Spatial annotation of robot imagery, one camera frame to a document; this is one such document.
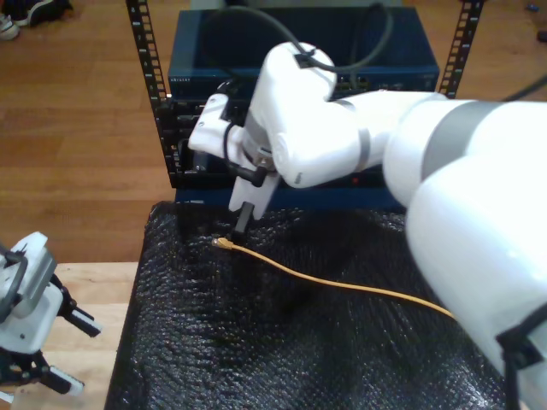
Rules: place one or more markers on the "black Dell rack server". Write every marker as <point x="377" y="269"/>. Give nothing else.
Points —
<point x="179" y="119"/>

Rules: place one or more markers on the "blue Netgear network switch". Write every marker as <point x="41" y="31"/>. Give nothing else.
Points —
<point x="201" y="51"/>

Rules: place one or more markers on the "dark sneaker white sole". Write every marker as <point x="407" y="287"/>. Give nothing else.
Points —
<point x="47" y="13"/>

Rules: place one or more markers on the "black bubble wrap mat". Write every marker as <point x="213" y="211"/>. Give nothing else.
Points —
<point x="256" y="341"/>

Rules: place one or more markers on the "blue rack base plate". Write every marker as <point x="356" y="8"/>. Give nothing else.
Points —
<point x="325" y="198"/>

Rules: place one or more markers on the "black perforated rack post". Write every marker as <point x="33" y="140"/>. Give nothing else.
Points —
<point x="461" y="38"/>
<point x="147" y="55"/>

